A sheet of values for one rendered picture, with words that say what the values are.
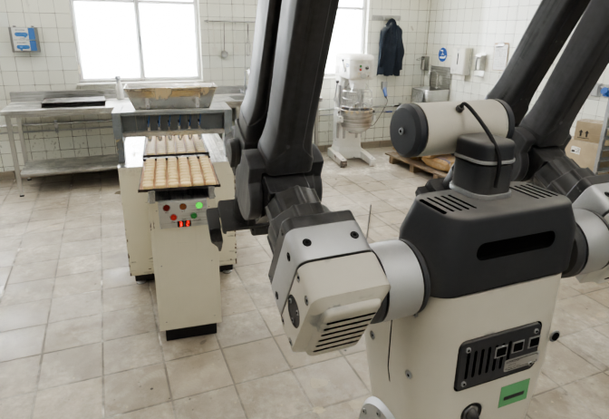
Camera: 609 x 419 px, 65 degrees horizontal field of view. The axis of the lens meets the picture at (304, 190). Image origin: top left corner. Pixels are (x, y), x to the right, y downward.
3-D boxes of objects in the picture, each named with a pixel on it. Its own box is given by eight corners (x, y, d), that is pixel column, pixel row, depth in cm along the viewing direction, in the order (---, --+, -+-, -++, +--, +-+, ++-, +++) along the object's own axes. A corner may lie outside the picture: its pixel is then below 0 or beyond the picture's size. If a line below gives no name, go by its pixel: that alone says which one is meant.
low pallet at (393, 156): (384, 160, 649) (384, 152, 645) (431, 155, 681) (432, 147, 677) (442, 186, 545) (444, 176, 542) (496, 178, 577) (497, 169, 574)
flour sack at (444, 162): (443, 174, 551) (445, 161, 546) (420, 165, 586) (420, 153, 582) (489, 167, 581) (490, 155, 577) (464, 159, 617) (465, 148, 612)
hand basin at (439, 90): (463, 131, 650) (473, 48, 616) (439, 133, 636) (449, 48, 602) (420, 119, 737) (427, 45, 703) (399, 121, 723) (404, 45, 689)
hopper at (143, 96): (128, 104, 316) (126, 82, 312) (214, 102, 331) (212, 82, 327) (125, 112, 290) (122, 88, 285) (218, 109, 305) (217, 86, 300)
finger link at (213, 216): (204, 235, 91) (206, 203, 84) (242, 230, 93) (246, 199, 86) (209, 265, 87) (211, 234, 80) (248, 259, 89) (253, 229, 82)
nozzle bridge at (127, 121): (120, 154, 327) (115, 104, 316) (227, 149, 346) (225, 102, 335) (117, 168, 296) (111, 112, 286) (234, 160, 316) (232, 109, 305)
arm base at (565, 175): (541, 237, 76) (588, 185, 67) (511, 199, 80) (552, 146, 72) (581, 228, 79) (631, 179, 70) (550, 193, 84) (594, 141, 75)
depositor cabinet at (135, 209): (138, 219, 439) (129, 128, 413) (217, 212, 459) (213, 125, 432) (131, 287, 323) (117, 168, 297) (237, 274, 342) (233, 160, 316)
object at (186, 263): (159, 283, 329) (148, 157, 301) (210, 277, 338) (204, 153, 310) (160, 345, 265) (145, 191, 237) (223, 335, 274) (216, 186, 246)
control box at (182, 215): (159, 227, 245) (158, 200, 241) (207, 222, 251) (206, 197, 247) (159, 229, 242) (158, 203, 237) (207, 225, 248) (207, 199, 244)
